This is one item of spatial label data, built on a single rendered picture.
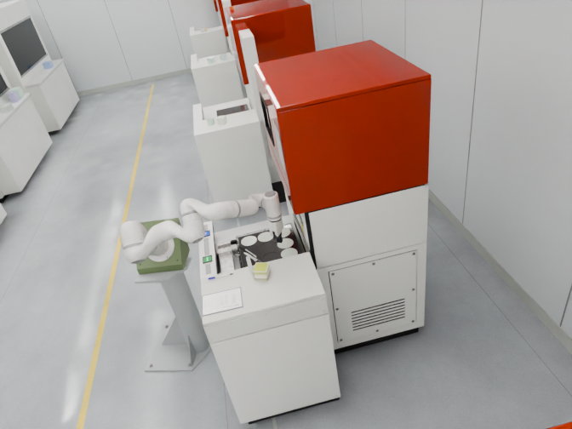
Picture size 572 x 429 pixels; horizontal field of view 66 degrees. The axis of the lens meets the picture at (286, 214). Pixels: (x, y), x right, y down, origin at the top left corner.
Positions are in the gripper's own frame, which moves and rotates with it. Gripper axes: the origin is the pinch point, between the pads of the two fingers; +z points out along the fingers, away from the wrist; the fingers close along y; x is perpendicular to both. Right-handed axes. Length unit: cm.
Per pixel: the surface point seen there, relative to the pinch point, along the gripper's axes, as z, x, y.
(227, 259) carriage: 10.1, -31.0, 12.1
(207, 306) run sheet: 1, -17, 56
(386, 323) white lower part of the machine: 77, 57, -18
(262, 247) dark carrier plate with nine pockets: 8.2, -12.7, -0.4
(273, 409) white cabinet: 85, 4, 56
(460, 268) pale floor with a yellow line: 98, 99, -104
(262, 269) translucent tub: -5.2, 4.0, 31.5
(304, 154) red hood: -58, 25, 3
